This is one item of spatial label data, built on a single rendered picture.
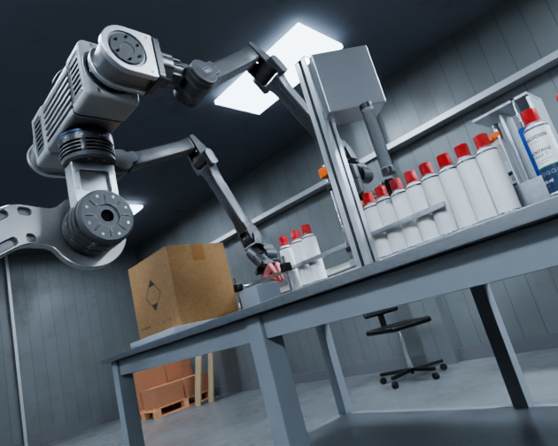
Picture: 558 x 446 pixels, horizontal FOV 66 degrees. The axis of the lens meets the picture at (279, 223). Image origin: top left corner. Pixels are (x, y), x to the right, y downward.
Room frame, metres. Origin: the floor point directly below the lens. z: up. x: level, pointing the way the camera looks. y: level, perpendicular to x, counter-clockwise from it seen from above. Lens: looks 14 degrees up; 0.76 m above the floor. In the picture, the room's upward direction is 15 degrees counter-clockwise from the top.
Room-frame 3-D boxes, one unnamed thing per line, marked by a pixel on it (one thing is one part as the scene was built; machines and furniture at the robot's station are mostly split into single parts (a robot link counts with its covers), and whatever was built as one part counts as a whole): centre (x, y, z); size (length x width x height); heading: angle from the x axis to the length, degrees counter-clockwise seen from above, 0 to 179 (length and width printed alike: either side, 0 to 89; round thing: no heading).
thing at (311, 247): (1.47, -0.09, 0.98); 0.05 x 0.05 x 0.20
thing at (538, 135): (0.92, -0.61, 0.98); 0.05 x 0.05 x 0.20
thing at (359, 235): (1.14, -0.20, 1.16); 0.04 x 0.04 x 0.67; 43
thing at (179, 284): (1.56, 0.41, 0.99); 0.30 x 0.24 x 0.27; 47
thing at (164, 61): (0.94, 0.18, 1.45); 0.09 x 0.08 x 0.12; 47
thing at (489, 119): (1.03, -0.64, 1.14); 0.14 x 0.11 x 0.01; 43
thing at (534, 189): (1.03, -0.63, 1.01); 0.14 x 0.13 x 0.26; 43
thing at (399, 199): (1.19, -0.36, 0.98); 0.05 x 0.05 x 0.20
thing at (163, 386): (7.09, 2.37, 0.34); 1.14 x 0.81 x 0.69; 137
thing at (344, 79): (1.13, -0.29, 1.38); 0.17 x 0.10 x 0.19; 98
